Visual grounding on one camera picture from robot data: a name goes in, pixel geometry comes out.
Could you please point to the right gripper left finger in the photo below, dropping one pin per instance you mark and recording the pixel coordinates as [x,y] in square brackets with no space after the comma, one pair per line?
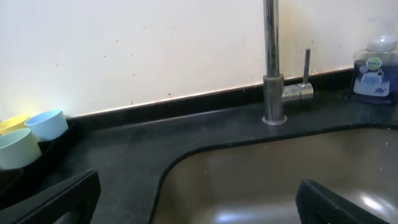
[46,202]

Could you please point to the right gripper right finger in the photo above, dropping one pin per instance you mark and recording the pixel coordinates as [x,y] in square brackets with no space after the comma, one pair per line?
[323,208]

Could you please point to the black tray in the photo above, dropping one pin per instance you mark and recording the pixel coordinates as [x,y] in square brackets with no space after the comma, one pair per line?
[46,158]

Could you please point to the green cup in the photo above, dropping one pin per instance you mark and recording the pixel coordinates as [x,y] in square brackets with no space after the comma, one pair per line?
[17,151]

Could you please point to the steel sink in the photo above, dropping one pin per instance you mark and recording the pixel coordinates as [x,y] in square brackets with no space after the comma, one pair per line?
[264,180]

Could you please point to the blue cup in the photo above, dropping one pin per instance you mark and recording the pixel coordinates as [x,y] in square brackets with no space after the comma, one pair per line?
[48,126]

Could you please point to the yellow cup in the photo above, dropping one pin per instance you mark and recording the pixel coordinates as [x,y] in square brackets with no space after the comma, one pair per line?
[12,123]

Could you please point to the steel tap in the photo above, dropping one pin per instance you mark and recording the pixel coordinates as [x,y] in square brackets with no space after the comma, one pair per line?
[273,93]

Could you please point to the blue soap bottle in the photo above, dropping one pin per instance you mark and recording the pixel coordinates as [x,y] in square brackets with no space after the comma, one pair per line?
[374,81]

